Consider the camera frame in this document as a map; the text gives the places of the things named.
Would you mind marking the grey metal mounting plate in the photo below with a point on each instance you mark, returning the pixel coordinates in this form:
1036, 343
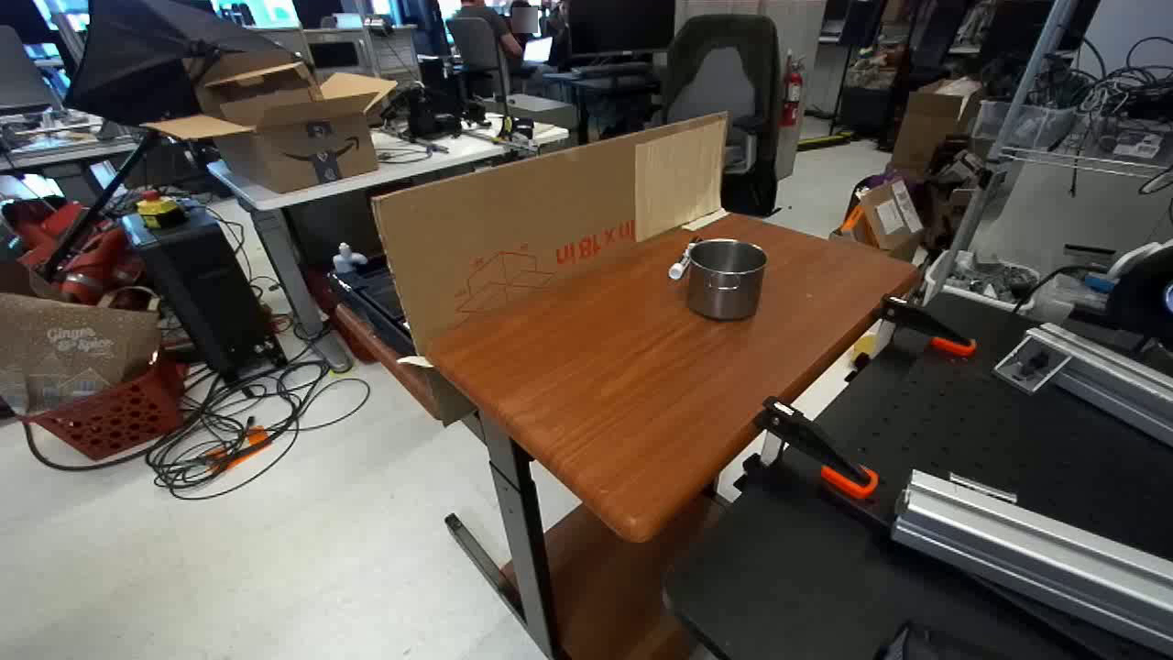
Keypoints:
1031, 366

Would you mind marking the brown paper bag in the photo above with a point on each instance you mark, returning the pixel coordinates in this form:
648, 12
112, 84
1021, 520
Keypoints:
75, 349

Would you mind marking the aluminium extrusion rail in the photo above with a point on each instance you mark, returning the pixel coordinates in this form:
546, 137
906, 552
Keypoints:
1113, 387
1038, 552

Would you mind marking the small labelled cardboard box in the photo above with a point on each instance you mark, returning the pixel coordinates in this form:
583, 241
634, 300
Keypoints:
889, 219

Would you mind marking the light plywood panel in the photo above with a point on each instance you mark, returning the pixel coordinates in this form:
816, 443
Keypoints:
681, 177

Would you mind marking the tall brown cardboard box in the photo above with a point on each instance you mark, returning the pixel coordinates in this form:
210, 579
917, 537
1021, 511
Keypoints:
937, 124

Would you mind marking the black clamp orange grip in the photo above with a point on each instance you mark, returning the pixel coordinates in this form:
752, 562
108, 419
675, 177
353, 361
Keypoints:
845, 477
917, 321

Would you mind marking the pale wooden strip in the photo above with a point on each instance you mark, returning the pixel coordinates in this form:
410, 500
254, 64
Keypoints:
704, 222

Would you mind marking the grey metal table leg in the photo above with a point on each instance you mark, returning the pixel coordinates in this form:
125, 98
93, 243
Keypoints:
522, 526

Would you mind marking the black equipment cabinet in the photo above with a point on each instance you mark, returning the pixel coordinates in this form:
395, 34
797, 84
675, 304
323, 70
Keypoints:
203, 295

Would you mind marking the black perforated base board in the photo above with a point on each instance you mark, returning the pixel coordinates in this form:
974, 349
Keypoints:
976, 428

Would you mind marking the yellow red emergency stop button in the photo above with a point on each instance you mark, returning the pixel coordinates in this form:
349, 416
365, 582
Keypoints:
161, 211

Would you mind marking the red fire extinguisher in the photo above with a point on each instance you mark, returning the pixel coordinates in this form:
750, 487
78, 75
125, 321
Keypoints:
795, 98

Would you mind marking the black photo softbox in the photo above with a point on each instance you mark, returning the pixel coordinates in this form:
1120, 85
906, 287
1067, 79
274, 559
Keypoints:
135, 56

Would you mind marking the open cardboard shipping box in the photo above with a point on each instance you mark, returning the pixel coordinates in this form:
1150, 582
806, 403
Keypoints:
307, 150

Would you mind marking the white equipment cart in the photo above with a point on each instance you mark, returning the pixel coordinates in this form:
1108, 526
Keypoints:
1051, 222

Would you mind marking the white slanted pole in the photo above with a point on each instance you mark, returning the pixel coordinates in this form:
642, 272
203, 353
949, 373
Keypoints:
1031, 79

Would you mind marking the seated person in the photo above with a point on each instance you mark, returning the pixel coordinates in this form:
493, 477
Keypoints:
482, 40

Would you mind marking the black office chair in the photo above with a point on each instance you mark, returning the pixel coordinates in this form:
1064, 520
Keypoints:
720, 75

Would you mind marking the red plastic basket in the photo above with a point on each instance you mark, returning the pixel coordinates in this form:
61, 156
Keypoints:
114, 416

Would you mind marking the red bag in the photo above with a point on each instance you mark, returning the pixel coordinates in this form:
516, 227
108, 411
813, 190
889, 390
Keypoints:
75, 261

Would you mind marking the brown cardboard panel red print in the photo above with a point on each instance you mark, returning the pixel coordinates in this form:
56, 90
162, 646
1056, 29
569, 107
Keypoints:
516, 243

